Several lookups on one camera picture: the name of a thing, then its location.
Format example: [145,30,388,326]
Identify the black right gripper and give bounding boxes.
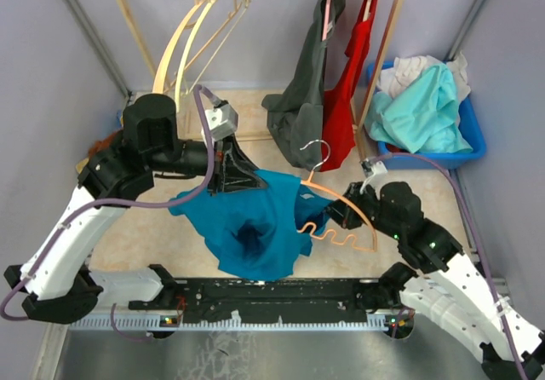
[321,181,402,239]

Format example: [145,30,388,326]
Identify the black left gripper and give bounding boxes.
[146,131,268,195]

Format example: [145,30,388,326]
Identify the orange wooden hanger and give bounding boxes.
[297,139,378,253]

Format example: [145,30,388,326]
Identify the blue t shirt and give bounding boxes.
[169,170,331,281]

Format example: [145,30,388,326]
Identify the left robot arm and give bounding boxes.
[4,88,266,325]

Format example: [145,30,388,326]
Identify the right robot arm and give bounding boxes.
[326,181,544,379]

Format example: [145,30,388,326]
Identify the red t shirt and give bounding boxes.
[320,0,378,172]

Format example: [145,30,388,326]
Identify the grey t shirt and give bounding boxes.
[261,0,346,170]

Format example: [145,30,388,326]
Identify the light wooden hanger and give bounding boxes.
[152,0,250,95]

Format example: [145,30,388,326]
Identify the cream wooden hanger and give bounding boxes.
[174,0,253,113]

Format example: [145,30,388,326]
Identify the pink hanger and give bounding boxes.
[321,0,334,42]

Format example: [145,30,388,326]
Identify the turquoise cloth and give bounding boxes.
[364,63,473,153]

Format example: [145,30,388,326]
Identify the brown cloth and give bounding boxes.
[88,130,123,158]

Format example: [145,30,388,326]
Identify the beige towel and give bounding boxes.
[76,158,89,174]

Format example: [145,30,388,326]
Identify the blue plastic bin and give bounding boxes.
[375,62,486,170]

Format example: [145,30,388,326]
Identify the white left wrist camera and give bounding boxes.
[205,101,238,142]

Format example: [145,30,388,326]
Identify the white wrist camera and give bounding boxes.
[359,158,387,193]
[205,101,238,142]

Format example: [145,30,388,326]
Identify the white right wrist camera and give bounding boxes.
[359,158,387,193]

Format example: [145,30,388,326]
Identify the white toothed cable duct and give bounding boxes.
[67,311,416,333]

